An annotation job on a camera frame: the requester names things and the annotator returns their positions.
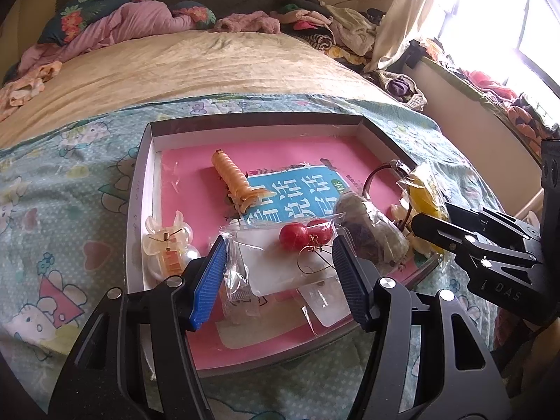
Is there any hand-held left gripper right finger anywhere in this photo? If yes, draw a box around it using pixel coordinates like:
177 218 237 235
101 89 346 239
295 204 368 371
330 234 512 420

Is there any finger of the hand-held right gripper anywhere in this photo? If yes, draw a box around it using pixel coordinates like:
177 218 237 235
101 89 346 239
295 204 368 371
410 211 546 273
444 203 542 240

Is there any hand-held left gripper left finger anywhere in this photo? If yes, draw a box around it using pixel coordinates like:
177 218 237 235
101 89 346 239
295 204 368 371
47 234 230 420

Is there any clear bag with yellow item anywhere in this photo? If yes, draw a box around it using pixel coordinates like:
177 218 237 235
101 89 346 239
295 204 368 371
395 167 454 255

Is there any grey-green plastic packet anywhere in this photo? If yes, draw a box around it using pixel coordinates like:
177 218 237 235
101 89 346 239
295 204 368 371
334 191 413 271

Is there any clear peach hair claw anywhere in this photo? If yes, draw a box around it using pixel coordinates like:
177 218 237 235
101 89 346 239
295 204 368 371
141 209 203 281

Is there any clear bag with red earrings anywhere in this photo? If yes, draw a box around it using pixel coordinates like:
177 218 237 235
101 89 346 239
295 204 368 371
218 218 349 316

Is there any black hair ring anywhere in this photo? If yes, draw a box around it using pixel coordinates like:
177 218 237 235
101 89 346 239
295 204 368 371
362 161 415 205

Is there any orange ribbed hair clip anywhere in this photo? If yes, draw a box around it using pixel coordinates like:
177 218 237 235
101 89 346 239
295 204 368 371
211 149 273 211

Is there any shallow grey cardboard box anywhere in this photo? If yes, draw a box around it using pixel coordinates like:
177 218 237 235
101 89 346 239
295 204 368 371
125 111 443 380

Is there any small clear packet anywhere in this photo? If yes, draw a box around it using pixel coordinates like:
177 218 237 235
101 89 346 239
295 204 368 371
299 281 354 330

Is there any orange patterned cloth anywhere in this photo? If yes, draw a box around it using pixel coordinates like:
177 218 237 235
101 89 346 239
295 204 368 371
506 91 560 150

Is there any pink book with blue label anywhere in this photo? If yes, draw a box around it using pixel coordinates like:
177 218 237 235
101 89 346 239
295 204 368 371
159 135 435 373

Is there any red cloth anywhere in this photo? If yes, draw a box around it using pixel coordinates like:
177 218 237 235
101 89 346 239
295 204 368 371
463 68 513 98

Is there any purple cloth bundle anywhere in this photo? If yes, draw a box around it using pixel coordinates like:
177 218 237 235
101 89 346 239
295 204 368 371
369 69 428 111

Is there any cartoon cat printed bedsheet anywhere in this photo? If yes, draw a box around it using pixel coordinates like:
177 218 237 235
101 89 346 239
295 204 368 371
0 93 504 420

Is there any small black object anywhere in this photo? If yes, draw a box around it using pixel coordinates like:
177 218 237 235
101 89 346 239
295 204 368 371
401 39 426 69

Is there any cream curtain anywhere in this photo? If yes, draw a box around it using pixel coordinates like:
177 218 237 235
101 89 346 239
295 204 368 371
364 0 448 74

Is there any beige blanket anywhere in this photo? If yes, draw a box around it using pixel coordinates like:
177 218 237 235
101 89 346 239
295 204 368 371
0 30 395 150

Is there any pile of mixed clothes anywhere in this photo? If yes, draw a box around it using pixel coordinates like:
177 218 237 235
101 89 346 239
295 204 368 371
270 0 382 65

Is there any pink fuzzy garment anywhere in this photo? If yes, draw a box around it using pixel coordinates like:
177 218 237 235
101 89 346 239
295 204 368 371
213 11 281 36

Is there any dark floral pillow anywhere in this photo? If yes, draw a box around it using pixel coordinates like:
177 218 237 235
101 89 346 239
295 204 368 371
36 0 146 45
172 2 218 31

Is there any peach floral cloth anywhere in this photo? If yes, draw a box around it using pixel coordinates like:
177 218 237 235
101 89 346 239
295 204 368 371
0 60 63 122

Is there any pink quilt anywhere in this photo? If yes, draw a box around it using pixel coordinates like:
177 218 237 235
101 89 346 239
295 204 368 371
16 1 198 74

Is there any window with dark frame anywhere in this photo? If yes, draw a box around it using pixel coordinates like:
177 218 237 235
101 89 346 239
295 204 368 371
436 0 560 111

